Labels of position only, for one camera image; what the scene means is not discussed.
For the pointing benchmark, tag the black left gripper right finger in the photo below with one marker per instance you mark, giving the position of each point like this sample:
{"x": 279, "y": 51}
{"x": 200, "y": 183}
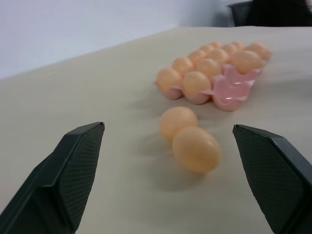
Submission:
{"x": 275, "y": 175}

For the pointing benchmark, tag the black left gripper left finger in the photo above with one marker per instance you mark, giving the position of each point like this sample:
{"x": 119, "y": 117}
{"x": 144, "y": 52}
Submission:
{"x": 61, "y": 180}

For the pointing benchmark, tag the orange plastic egg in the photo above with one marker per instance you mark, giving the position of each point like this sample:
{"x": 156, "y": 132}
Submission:
{"x": 183, "y": 64}
{"x": 215, "y": 44}
{"x": 197, "y": 55}
{"x": 229, "y": 48}
{"x": 208, "y": 67}
{"x": 207, "y": 48}
{"x": 259, "y": 49}
{"x": 237, "y": 44}
{"x": 218, "y": 56}
{"x": 197, "y": 83}
{"x": 246, "y": 61}
{"x": 196, "y": 150}
{"x": 169, "y": 78}
{"x": 176, "y": 120}

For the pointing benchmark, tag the pink plastic egg tray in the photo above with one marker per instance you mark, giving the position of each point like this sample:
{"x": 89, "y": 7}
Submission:
{"x": 230, "y": 87}

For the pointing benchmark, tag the black chair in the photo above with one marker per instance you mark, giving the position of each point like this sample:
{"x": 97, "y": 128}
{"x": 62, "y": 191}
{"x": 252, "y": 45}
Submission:
{"x": 268, "y": 12}

